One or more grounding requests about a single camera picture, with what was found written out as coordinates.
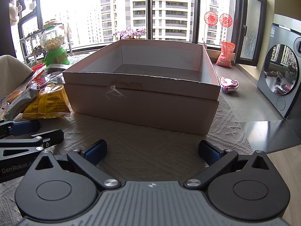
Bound red yellow candy bag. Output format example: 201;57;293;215
30;63;46;86

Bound metal shelf rack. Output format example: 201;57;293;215
19;22;73;64

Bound right red window decoration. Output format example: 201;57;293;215
219;13;233;28

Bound green gumball machine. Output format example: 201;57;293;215
40;25;69;66

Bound pink orchid flower pot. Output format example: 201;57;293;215
113;28;147;40

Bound red white bag on floor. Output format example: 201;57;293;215
219;77;239;93

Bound left red window decoration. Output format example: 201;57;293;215
204;11;218;26

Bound yellow snack bag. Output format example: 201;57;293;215
22;84;71;119

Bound red window decoration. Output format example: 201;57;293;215
204;11;218;26
219;13;233;28

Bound grey snack bar packet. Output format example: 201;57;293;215
1;83;39;120

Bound white textured tablecloth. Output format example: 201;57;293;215
1;93;252;225

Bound grey washing machine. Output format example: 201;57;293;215
257;14;300;118

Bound black framed window door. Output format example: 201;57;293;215
235;0;267;66

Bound orange bag by window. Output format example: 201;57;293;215
215;41;235;68

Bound clear bag brown snacks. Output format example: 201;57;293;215
37;71;65;90

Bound pink cardboard box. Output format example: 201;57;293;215
63;40;220;135

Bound beige covered chair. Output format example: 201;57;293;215
0;55;33;98

